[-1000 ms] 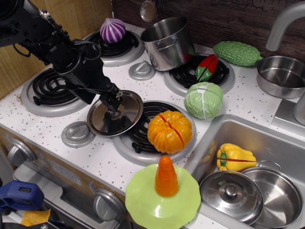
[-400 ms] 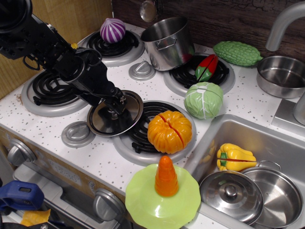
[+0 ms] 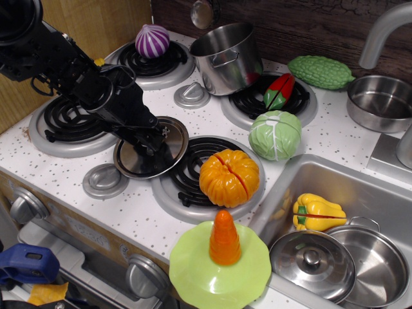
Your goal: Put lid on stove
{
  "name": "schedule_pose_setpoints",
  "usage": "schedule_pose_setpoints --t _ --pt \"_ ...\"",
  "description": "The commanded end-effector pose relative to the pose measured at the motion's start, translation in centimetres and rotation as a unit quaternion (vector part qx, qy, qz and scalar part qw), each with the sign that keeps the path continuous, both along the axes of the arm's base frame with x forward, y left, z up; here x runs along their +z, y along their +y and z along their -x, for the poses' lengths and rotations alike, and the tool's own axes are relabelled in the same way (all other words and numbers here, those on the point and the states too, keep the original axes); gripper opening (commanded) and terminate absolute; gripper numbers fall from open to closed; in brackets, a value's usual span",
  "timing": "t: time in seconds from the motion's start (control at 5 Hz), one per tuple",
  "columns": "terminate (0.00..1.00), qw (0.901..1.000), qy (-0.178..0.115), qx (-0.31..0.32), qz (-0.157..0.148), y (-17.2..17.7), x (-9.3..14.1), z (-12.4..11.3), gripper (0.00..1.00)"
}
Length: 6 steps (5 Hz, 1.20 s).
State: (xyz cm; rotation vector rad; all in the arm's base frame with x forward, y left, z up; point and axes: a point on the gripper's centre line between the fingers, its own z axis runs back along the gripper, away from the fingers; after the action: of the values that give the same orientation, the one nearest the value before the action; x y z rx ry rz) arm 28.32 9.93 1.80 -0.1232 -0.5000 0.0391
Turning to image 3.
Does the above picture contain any purple striped toy onion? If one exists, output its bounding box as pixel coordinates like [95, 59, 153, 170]
[135, 24, 170, 59]

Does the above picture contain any silver faucet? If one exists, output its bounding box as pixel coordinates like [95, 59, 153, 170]
[359, 2, 411, 169]

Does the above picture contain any steel pan in sink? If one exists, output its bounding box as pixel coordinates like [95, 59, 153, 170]
[326, 216, 410, 308]

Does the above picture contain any grey oven door handle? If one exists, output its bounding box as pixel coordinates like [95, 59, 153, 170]
[18, 223, 164, 308]

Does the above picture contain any yellow toy banana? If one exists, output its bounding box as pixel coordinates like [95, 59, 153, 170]
[94, 58, 105, 67]

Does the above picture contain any steel lid in sink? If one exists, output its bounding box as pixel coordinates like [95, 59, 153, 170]
[270, 230, 356, 303]

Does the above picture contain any grey oven knob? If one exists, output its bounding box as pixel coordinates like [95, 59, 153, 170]
[10, 187, 50, 225]
[126, 254, 171, 299]

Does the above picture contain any hanging steel spoon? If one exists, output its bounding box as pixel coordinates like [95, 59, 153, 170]
[191, 0, 221, 30]

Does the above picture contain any light green plastic plate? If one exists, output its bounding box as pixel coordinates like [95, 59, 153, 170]
[169, 221, 272, 308]

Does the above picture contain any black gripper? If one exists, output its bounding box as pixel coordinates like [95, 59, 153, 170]
[86, 85, 170, 156]

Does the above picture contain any grey oven knob right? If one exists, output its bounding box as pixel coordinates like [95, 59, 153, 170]
[126, 254, 171, 299]

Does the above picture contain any tall steel pot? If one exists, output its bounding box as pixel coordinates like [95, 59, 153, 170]
[189, 23, 263, 96]

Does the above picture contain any grey top knob front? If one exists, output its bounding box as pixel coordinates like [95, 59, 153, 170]
[82, 164, 129, 200]

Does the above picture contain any silver toy sink basin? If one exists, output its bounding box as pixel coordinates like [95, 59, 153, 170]
[249, 153, 412, 309]

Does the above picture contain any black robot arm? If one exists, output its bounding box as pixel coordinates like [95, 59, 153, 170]
[1, 1, 169, 155]

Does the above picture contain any yellow cloth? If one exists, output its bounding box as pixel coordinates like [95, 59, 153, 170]
[27, 283, 68, 306]

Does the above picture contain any back left stove burner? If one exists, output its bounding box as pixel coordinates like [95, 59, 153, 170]
[104, 41, 195, 90]

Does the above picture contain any orange toy pumpkin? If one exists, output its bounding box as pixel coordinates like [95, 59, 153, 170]
[199, 149, 260, 208]

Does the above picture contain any grey oven knob left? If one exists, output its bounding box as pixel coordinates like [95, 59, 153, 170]
[10, 187, 50, 225]

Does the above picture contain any front left stove burner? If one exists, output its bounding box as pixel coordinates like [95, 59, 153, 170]
[28, 96, 117, 158]

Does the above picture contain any small steel bowl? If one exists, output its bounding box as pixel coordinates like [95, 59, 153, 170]
[346, 75, 411, 133]

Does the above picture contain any yellow toy bell pepper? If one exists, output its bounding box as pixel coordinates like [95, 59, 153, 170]
[292, 193, 347, 232]

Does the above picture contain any small steel pot lid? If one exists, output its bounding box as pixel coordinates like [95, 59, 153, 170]
[113, 116, 189, 180]

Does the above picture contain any green toy bitter gourd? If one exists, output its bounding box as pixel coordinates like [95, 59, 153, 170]
[287, 55, 355, 90]

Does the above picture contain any green toy cabbage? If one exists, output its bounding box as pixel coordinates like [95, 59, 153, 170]
[248, 110, 302, 162]

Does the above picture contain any front right stove burner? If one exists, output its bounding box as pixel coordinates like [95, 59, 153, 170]
[151, 136, 265, 224]

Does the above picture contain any back right stove burner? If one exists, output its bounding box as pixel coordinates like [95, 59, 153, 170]
[221, 72, 318, 130]

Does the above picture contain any red toy chili pepper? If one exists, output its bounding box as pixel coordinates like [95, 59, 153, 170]
[263, 73, 295, 111]

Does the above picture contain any grey top knob rear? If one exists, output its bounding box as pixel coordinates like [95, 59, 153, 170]
[174, 82, 211, 109]

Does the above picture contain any orange toy carrot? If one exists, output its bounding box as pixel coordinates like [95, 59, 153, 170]
[209, 210, 241, 266]

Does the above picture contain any stove burner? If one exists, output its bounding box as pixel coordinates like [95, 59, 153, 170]
[104, 41, 195, 90]
[28, 96, 117, 158]
[221, 72, 318, 130]
[151, 136, 265, 224]

